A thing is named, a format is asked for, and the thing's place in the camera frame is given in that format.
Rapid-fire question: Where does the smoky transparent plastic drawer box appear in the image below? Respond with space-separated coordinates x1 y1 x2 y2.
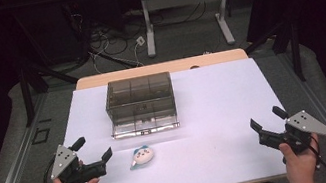
101 70 182 141

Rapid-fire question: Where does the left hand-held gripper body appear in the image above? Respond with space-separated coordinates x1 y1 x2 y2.
45 137 110 183

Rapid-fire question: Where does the white and blue plush toy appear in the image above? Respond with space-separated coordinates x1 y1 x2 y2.
125 143 158 171

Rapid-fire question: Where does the white power adapter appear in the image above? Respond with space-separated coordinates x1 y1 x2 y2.
135 35 147 47

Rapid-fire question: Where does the bundle of black floor cables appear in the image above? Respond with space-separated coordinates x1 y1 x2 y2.
69 0 154 78

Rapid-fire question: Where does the white table cover sheet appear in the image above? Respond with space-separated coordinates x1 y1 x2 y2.
29 52 298 183

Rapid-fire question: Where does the black metal stand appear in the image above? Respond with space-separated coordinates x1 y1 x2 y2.
6 6 86 129
239 13 308 91

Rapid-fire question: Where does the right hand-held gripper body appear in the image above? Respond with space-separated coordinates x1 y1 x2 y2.
255 105 326 160

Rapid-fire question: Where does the white floor cable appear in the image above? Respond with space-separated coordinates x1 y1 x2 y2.
132 42 146 68

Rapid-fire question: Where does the person's right hand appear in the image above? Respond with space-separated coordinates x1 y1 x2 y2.
277 132 326 183

